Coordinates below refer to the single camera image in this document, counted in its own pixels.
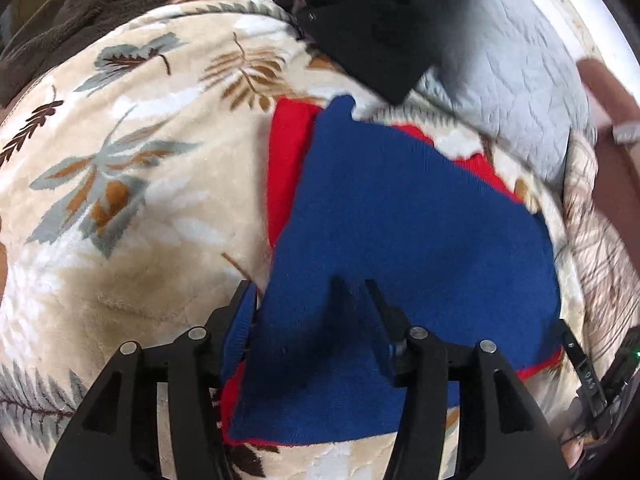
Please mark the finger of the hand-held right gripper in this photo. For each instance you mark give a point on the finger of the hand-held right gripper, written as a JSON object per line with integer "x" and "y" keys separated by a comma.
{"x": 580, "y": 365}

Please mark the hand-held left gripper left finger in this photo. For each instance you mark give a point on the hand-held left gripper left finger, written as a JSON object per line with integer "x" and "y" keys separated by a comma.
{"x": 240, "y": 330}

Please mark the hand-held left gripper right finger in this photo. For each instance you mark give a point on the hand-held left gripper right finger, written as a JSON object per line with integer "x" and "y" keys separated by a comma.
{"x": 400, "y": 355}

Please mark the red and blue knit sweater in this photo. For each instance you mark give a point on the red and blue knit sweater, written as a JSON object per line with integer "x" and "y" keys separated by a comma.
{"x": 400, "y": 210}

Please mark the person's right hand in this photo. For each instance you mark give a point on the person's right hand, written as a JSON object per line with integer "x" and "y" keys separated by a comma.
{"x": 575, "y": 452}

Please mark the striped floral duvet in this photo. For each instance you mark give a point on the striped floral duvet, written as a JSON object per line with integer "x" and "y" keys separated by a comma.
{"x": 590, "y": 240}

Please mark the cream leaf-print blanket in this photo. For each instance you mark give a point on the cream leaf-print blanket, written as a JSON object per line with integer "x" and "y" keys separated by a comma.
{"x": 125, "y": 260}

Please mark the brown padded headboard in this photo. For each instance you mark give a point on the brown padded headboard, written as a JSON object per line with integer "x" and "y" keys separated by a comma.
{"x": 625, "y": 185}

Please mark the light blue quilted pillow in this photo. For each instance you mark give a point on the light blue quilted pillow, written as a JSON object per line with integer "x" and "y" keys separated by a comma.
{"x": 515, "y": 85}

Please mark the black garment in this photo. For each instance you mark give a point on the black garment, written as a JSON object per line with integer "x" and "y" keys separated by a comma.
{"x": 380, "y": 20}

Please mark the grey-brown fuzzy blanket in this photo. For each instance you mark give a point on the grey-brown fuzzy blanket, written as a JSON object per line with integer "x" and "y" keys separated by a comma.
{"x": 75, "y": 10}

